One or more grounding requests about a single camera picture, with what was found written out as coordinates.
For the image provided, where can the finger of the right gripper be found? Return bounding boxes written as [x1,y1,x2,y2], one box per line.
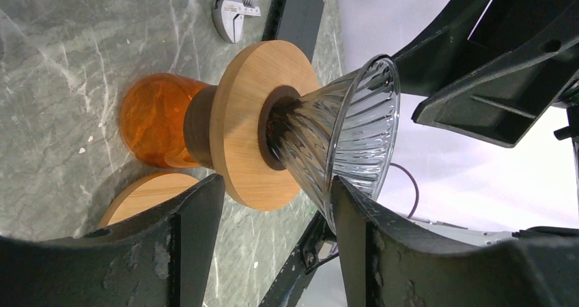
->
[393,0,491,97]

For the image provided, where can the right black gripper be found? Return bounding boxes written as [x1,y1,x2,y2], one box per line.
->
[412,0,578,191]

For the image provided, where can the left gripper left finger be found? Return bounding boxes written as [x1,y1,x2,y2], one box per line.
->
[1,174,225,306]

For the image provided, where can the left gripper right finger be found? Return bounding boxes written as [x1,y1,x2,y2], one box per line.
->
[331,177,578,306]

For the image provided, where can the clear glass dripper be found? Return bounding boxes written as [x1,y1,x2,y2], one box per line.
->
[266,55,401,232]

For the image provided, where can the orange glass carafe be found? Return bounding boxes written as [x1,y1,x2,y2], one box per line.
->
[119,73,215,169]

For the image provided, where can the black block near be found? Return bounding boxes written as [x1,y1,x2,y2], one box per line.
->
[262,0,324,60]

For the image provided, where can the black base frame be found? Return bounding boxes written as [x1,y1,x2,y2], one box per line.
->
[259,211,339,307]

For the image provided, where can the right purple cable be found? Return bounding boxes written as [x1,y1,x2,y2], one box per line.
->
[389,162,421,220]

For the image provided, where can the red handled adjustable wrench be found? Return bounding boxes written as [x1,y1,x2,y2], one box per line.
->
[212,0,262,44]

